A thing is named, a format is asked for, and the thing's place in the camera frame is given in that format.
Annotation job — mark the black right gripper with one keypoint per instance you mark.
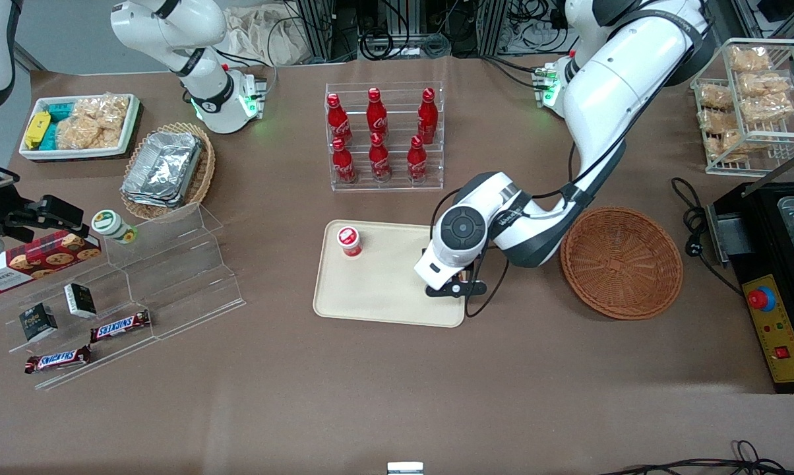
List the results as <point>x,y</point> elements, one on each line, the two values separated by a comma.
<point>16,216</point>

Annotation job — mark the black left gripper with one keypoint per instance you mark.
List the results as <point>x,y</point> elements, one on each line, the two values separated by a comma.
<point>424,251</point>

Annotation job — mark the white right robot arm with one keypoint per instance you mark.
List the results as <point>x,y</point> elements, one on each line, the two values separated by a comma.
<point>199,33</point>

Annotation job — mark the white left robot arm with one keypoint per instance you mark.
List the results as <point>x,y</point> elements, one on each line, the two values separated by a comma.
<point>608,99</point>

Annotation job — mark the beige plastic tray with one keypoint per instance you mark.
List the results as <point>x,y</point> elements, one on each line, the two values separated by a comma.
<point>370,290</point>

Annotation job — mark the tan oval wicker basket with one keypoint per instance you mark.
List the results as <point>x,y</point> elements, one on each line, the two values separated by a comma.
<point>204,171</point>

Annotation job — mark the brown round wicker basket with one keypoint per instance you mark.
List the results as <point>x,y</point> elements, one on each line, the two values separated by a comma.
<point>621,264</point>

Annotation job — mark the red tartan cookie box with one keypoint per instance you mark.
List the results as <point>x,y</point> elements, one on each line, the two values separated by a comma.
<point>34,262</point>

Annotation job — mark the green lidded white jar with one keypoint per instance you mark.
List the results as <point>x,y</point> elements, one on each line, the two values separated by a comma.
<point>110,224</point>

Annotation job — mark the white rectangular bin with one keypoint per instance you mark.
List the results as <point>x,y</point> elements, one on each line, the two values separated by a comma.
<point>74,154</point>

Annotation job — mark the teal snack packet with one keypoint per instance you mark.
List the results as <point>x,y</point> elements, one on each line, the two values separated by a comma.
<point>49,137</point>
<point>59,110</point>

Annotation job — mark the yellow snack packet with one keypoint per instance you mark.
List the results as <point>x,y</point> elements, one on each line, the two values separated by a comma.
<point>37,129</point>

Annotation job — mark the small black box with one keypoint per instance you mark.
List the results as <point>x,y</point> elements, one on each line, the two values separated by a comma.
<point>80,300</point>
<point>38,322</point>

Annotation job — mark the clear bag of crackers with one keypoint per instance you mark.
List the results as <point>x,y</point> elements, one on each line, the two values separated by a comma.
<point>93,122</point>

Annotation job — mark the red lidded small cup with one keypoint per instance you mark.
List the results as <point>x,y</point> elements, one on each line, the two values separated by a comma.
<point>349,240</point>

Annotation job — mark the clear acrylic bottle rack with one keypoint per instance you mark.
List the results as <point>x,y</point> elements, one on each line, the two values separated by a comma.
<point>397,186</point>

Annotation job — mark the brown table cover sheet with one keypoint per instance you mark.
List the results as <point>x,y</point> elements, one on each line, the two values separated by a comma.
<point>397,396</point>

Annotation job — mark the stack of foil trays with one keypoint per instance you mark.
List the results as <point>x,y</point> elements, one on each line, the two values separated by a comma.
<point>163,168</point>

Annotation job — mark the red cola bottle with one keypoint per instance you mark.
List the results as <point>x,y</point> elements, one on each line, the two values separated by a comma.
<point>427,117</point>
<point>343,165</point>
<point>337,122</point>
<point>417,163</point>
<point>376,115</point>
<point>379,161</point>

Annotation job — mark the snickers chocolate bar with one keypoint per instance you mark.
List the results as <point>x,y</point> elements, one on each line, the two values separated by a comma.
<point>120,326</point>
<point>57,359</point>

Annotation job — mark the clear acrylic stepped shelf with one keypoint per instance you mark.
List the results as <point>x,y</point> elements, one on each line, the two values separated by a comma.
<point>179,264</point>

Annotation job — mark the small white metal object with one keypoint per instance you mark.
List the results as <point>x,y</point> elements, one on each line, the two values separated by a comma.
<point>405,468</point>

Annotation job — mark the beige crumpled cloth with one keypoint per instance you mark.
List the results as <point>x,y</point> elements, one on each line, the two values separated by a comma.
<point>265,36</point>

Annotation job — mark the bagged fried snack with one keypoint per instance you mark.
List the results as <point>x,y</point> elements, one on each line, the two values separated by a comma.
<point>750,59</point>
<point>717,122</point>
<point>715,96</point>
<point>723,146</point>
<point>766,99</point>

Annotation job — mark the red emergency stop button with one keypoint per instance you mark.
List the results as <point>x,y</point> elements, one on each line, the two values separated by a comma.
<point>761,299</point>

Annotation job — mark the black control box yellow panel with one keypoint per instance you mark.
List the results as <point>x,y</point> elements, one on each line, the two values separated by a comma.
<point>783,330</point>

